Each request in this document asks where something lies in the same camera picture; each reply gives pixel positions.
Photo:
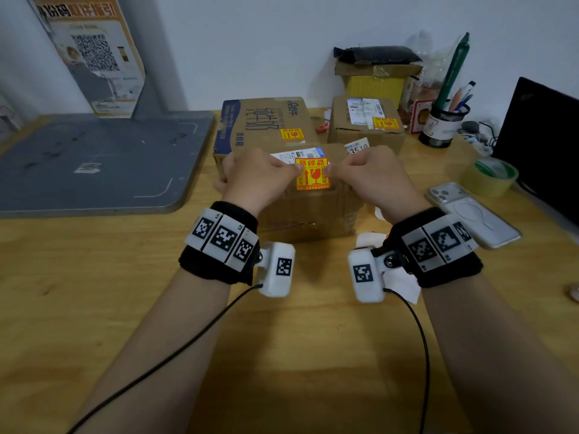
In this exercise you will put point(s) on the person's left fingers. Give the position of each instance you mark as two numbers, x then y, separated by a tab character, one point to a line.
285	164

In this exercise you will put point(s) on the green pen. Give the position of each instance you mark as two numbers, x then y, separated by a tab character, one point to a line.
452	72

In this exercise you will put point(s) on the person's left hand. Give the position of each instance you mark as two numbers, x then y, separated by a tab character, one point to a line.
253	180

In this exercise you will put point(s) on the large blue printed cardboard box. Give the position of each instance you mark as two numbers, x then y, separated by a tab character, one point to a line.
258	124

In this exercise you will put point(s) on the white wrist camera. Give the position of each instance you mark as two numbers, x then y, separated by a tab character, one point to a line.
276	284
366	291

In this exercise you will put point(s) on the grey stand base plate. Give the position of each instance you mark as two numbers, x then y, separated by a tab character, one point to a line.
90	162

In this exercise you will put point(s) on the small taped cardboard box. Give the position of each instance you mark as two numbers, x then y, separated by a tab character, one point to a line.
307	214

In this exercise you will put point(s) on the clear plastic bag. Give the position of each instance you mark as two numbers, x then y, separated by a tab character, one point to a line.
429	72

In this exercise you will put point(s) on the person's right hand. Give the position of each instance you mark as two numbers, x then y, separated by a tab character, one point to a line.
375	180

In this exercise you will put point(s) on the orange and white poster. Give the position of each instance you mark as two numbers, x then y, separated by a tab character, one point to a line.
97	54

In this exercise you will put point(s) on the yellow box with cardboard flaps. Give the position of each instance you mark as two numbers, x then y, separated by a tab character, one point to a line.
375	85

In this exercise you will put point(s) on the black monitor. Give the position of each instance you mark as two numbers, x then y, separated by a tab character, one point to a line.
543	140

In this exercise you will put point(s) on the red and white small box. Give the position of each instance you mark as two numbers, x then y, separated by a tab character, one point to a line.
418	117

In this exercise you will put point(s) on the grey stand post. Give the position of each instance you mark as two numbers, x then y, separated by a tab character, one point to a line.
158	54

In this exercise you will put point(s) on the black padded bag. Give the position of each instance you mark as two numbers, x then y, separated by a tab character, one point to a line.
377	55

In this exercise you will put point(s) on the white and blue pen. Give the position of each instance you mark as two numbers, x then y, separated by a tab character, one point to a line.
466	94

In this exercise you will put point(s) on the person's right fingers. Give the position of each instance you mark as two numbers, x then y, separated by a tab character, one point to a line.
344	164

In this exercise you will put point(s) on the phone in clear case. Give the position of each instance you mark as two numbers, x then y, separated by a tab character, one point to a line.
479	219

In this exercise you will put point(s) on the person's right forearm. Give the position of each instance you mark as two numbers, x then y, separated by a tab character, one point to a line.
493	357

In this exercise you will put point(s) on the black mesh pen holder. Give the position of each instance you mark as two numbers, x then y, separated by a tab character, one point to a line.
441	128

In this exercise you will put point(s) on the yellow and red sticker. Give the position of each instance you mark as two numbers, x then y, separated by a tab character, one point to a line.
313	176

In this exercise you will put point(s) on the person's left forearm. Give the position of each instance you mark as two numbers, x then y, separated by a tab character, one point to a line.
172	348

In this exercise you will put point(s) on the black wristband with marker tiles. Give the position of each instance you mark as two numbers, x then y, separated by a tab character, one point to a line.
217	259
445	266

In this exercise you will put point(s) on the cardboard box with shipping label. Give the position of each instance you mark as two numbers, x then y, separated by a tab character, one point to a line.
362	131

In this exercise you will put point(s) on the white number label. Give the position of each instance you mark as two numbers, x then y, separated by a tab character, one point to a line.
358	145

